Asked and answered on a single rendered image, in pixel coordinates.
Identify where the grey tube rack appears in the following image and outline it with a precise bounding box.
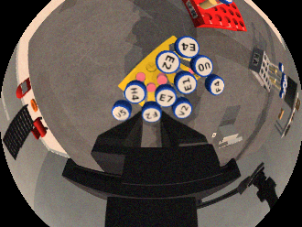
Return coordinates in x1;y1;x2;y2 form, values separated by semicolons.
248;48;272;92

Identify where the yellow tube rack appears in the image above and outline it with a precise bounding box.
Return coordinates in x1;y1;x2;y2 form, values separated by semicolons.
119;36;189;90

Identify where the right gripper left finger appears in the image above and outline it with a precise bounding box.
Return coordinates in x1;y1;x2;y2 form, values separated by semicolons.
95;111;143;147

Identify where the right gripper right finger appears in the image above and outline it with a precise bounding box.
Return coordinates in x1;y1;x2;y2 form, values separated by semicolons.
160;111;208;147

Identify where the red lego plate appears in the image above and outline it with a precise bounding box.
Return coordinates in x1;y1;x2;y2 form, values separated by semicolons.
182;0;247;31

